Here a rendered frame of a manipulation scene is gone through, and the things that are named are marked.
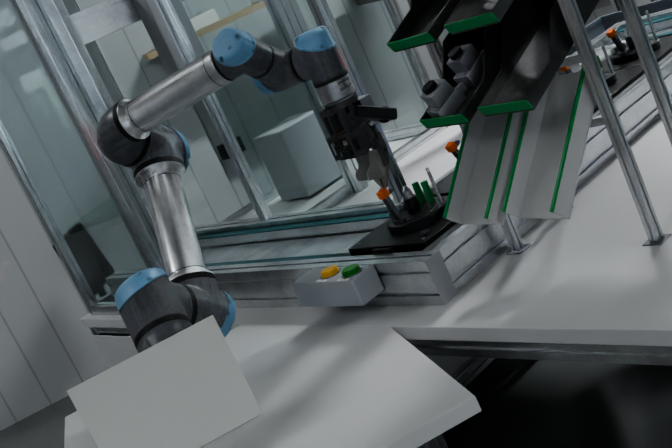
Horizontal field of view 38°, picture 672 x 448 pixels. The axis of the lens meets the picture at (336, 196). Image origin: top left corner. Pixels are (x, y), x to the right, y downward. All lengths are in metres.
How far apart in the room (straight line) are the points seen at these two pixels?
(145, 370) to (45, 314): 3.73
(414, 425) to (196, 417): 0.45
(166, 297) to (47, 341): 3.62
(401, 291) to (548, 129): 0.45
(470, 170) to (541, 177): 0.18
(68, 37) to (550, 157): 1.57
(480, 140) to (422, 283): 0.31
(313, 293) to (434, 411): 0.60
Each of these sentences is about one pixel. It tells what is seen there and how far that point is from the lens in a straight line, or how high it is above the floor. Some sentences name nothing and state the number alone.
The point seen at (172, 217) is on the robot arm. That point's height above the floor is 1.19.
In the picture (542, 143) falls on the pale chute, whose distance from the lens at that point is 1.85.
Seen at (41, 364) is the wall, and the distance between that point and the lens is 5.58.
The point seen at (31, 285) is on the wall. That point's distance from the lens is 5.48.
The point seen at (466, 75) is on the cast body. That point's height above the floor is 1.26.
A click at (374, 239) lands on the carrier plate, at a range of 2.14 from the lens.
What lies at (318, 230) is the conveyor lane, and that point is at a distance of 2.56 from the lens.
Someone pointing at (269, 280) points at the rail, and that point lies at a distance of 2.34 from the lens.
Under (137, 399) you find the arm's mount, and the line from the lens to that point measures 1.81.
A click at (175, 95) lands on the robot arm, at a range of 2.04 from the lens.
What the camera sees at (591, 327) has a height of 0.86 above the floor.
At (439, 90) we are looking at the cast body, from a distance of 1.84.
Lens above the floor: 1.56
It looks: 13 degrees down
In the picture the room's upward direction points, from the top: 25 degrees counter-clockwise
